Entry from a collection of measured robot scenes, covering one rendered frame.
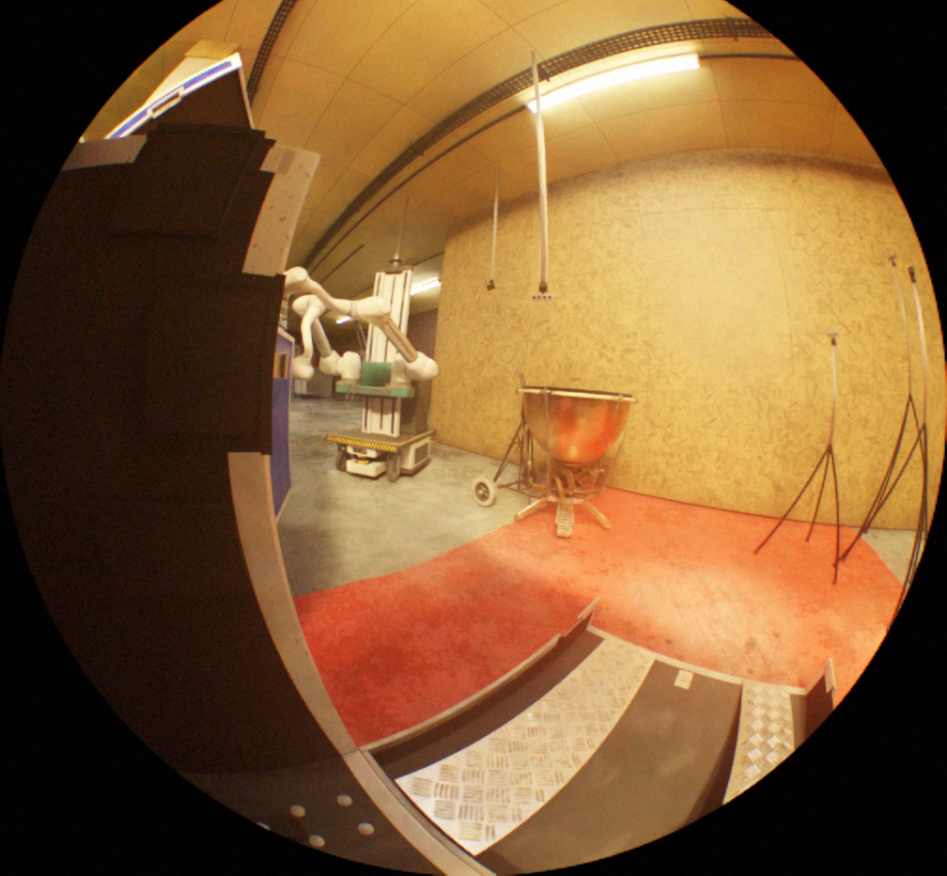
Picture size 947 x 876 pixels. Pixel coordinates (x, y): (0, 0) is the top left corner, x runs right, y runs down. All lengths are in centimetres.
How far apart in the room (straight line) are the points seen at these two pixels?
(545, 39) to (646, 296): 225
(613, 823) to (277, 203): 100
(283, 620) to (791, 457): 271
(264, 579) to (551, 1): 271
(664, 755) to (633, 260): 297
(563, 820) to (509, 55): 339
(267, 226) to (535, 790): 80
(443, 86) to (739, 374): 325
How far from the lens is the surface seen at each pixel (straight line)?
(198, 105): 127
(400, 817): 59
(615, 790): 81
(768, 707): 109
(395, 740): 65
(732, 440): 251
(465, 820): 60
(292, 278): 147
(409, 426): 257
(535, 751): 69
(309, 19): 285
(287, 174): 28
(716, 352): 253
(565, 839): 76
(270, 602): 30
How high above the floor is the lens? 76
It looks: 3 degrees down
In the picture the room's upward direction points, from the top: 4 degrees clockwise
